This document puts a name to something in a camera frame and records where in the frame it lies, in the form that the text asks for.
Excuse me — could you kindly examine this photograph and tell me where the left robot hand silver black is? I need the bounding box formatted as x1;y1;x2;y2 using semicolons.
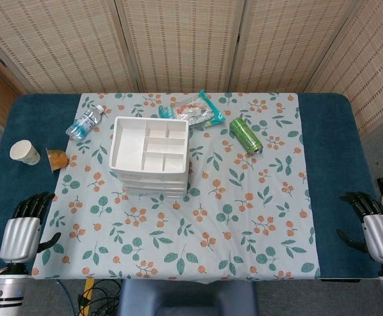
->
0;192;63;263

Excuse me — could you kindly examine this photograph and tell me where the clear plastic drawer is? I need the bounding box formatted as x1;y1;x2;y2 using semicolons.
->
122;179;188;190

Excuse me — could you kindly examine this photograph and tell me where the white compartment trays stack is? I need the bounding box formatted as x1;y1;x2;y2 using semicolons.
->
108;116;190;198

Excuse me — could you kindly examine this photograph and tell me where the white paper cup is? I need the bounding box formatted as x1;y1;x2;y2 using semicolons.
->
9;140;41;165

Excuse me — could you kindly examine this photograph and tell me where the orange fruit jelly cup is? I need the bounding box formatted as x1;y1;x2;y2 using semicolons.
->
45;148;70;172

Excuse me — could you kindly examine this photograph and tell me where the clear water bottle blue label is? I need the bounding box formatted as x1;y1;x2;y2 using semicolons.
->
65;105;105;142

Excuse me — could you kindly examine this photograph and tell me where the woven bamboo screen panel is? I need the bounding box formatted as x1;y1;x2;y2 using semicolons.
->
305;0;383;136
0;0;140;95
227;0;357;93
114;0;249;93

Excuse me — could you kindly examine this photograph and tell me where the green drink can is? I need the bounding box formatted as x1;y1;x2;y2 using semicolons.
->
229;117;264;155

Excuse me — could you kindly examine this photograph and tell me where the floral print tablecloth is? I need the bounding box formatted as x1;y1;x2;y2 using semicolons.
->
30;92;320;284

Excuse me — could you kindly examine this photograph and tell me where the blue padded chair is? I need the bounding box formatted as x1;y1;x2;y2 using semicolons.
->
117;279;258;316

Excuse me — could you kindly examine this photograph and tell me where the teal white snack bag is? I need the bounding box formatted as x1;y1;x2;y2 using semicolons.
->
188;89;227;128

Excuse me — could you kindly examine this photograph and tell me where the clear snack packet red print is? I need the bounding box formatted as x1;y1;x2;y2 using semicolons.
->
174;100;214;125

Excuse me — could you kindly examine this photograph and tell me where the blue cable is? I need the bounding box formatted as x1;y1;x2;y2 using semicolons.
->
57;279;80;316

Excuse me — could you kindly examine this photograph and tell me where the black cable bundle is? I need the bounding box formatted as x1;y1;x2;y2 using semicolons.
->
78;278;123;316

